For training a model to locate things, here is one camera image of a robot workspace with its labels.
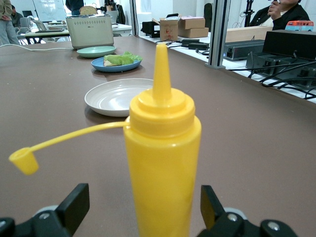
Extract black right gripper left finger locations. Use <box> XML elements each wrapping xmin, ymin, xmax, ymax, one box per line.
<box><xmin>0</xmin><ymin>183</ymin><xmax>90</xmax><ymax>237</ymax></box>

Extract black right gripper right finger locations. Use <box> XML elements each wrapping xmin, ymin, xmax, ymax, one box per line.
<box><xmin>197</xmin><ymin>185</ymin><xmax>297</xmax><ymax>237</ymax></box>

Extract yellow mustard squeeze bottle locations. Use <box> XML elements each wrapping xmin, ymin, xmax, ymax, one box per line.
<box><xmin>8</xmin><ymin>42</ymin><xmax>202</xmax><ymax>237</ymax></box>

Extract green lettuce leaf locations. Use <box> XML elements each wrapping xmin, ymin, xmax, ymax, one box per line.
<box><xmin>103</xmin><ymin>51</ymin><xmax>143</xmax><ymax>66</ymax></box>

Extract beige plate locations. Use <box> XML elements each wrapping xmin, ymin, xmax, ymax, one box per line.
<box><xmin>84</xmin><ymin>78</ymin><xmax>155</xmax><ymax>118</ymax></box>

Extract blue plate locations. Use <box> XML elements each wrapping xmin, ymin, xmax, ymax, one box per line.
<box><xmin>90</xmin><ymin>57</ymin><xmax>142</xmax><ymax>73</ymax></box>

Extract green plate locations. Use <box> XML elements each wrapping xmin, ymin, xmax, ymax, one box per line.
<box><xmin>76</xmin><ymin>45</ymin><xmax>117</xmax><ymax>59</ymax></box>

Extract grey power supply unit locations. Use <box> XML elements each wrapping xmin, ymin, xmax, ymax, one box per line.
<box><xmin>223</xmin><ymin>39</ymin><xmax>266</xmax><ymax>61</ymax></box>

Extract white desk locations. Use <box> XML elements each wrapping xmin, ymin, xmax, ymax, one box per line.
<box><xmin>23</xmin><ymin>27</ymin><xmax>71</xmax><ymax>45</ymax></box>

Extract beige chrome toaster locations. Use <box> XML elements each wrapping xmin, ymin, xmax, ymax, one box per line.
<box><xmin>65</xmin><ymin>14</ymin><xmax>115</xmax><ymax>50</ymax></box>

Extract flat cardboard box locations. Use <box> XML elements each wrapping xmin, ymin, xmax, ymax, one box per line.
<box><xmin>177</xmin><ymin>27</ymin><xmax>209</xmax><ymax>39</ymax></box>
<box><xmin>178</xmin><ymin>16</ymin><xmax>206</xmax><ymax>30</ymax></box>

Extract black equipment box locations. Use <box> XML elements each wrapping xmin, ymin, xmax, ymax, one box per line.
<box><xmin>262</xmin><ymin>29</ymin><xmax>316</xmax><ymax>61</ymax></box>

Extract open cardboard box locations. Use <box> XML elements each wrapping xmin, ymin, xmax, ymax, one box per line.
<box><xmin>152</xmin><ymin>14</ymin><xmax>182</xmax><ymax>41</ymax></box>

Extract standing person beige clothes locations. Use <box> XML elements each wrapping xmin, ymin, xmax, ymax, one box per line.
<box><xmin>0</xmin><ymin>0</ymin><xmax>20</xmax><ymax>45</ymax></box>

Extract grey office chair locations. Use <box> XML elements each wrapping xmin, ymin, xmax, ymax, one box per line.
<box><xmin>19</xmin><ymin>16</ymin><xmax>47</xmax><ymax>35</ymax></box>

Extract black case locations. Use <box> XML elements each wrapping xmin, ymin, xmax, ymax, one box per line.
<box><xmin>141</xmin><ymin>21</ymin><xmax>161</xmax><ymax>39</ymax></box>

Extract seated person dark clothes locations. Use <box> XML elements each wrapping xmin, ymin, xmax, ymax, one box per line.
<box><xmin>11</xmin><ymin>5</ymin><xmax>24</xmax><ymax>28</ymax></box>

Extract whiteboard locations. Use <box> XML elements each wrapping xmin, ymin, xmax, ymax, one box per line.
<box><xmin>32</xmin><ymin>0</ymin><xmax>67</xmax><ymax>23</ymax></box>

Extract black hanging coat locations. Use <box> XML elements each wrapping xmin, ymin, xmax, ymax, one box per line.
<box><xmin>116</xmin><ymin>4</ymin><xmax>126</xmax><ymax>25</ymax></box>

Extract black tripod stand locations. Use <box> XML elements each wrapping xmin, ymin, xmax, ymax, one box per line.
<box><xmin>240</xmin><ymin>0</ymin><xmax>255</xmax><ymax>28</ymax></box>

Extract standing person dark top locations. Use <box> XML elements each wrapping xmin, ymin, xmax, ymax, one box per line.
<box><xmin>65</xmin><ymin>0</ymin><xmax>85</xmax><ymax>16</ymax></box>

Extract blue orange toy bus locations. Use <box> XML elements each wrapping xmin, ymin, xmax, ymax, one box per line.
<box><xmin>285</xmin><ymin>20</ymin><xmax>315</xmax><ymax>32</ymax></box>

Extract seated person black jacket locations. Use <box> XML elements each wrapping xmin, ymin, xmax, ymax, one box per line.
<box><xmin>248</xmin><ymin>0</ymin><xmax>311</xmax><ymax>32</ymax></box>

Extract tangle of black cables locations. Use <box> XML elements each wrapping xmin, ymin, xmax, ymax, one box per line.
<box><xmin>228</xmin><ymin>60</ymin><xmax>316</xmax><ymax>101</ymax></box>

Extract white toaster power cord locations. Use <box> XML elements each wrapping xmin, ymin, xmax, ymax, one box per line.
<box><xmin>0</xmin><ymin>43</ymin><xmax>75</xmax><ymax>52</ymax></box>

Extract grey window frame pillar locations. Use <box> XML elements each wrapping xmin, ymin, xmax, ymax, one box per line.
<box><xmin>129</xmin><ymin>0</ymin><xmax>139</xmax><ymax>37</ymax></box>

